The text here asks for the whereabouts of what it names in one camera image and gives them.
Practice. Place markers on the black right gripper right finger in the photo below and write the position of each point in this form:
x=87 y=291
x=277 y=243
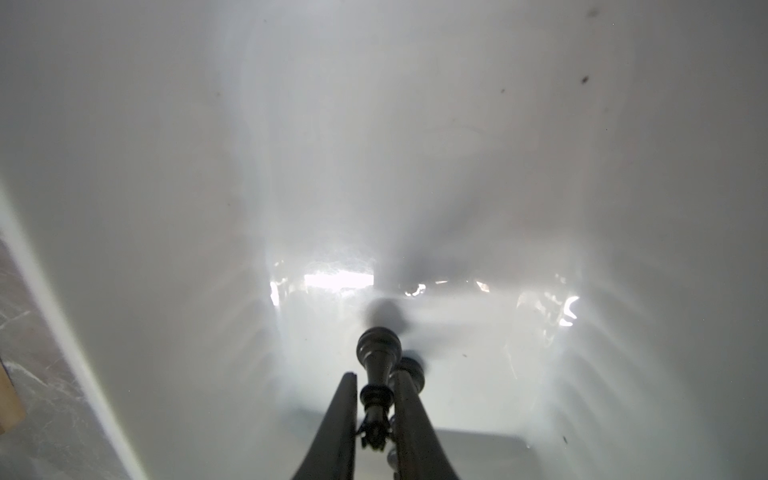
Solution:
x=419 y=452

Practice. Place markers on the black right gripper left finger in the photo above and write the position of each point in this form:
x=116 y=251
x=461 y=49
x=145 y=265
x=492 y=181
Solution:
x=333 y=451

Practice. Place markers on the black chess pieces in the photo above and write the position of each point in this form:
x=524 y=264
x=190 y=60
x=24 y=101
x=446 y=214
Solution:
x=379 y=351

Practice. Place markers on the white plastic tray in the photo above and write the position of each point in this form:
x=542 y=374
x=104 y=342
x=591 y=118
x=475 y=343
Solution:
x=559 y=206

